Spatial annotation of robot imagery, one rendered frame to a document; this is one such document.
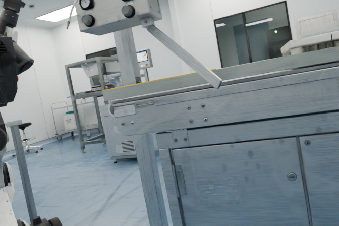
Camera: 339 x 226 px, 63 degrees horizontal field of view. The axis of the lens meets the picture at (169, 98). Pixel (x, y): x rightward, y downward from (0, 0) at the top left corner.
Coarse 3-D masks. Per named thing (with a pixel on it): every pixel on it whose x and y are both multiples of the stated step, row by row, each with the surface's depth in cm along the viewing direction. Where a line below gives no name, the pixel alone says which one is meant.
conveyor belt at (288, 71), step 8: (328, 64) 64; (336, 64) 64; (272, 72) 79; (280, 72) 68; (288, 72) 67; (296, 72) 67; (224, 80) 87; (232, 80) 72; (240, 80) 71; (248, 80) 70; (184, 88) 78; (192, 88) 75; (200, 88) 74; (136, 96) 86; (144, 96) 79; (152, 96) 79
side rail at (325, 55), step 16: (336, 48) 62; (256, 64) 68; (272, 64) 67; (288, 64) 65; (304, 64) 64; (160, 80) 76; (176, 80) 74; (192, 80) 73; (112, 96) 80; (128, 96) 79
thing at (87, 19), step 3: (87, 12) 76; (90, 12) 76; (84, 15) 74; (87, 15) 75; (90, 15) 76; (81, 18) 75; (84, 18) 75; (87, 18) 74; (90, 18) 75; (93, 18) 76; (84, 21) 75; (87, 21) 74; (90, 21) 75; (93, 21) 76; (87, 24) 76; (90, 24) 76; (93, 24) 76
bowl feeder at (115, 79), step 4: (108, 76) 359; (112, 76) 354; (116, 76) 353; (120, 76) 353; (108, 80) 363; (112, 80) 357; (116, 80) 356; (120, 80) 356; (112, 84) 365; (116, 84) 360; (120, 84) 360
